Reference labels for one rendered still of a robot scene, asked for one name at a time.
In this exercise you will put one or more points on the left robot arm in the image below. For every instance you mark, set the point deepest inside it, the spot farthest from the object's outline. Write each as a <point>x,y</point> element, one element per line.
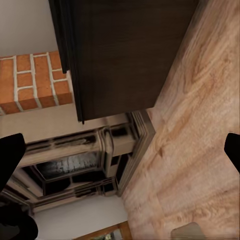
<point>14,225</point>

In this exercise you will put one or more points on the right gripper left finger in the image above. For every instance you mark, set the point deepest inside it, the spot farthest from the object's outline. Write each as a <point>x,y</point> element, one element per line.
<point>12,150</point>

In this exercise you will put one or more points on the wood fireplace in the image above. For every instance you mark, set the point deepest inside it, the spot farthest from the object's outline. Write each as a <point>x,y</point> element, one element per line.
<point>66,160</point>

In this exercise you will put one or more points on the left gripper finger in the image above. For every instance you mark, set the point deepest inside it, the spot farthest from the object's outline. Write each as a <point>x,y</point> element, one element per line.
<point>11,214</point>

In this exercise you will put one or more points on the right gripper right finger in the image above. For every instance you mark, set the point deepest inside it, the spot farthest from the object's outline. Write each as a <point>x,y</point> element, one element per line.
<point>232,149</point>

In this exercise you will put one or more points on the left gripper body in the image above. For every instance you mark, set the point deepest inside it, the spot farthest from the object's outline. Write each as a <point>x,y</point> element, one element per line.
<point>8,232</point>

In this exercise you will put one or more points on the pillar candle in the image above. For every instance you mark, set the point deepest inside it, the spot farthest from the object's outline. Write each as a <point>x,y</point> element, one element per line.
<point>191,231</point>

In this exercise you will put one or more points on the cabinet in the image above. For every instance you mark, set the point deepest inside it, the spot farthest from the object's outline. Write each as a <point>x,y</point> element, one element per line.
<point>119,52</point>

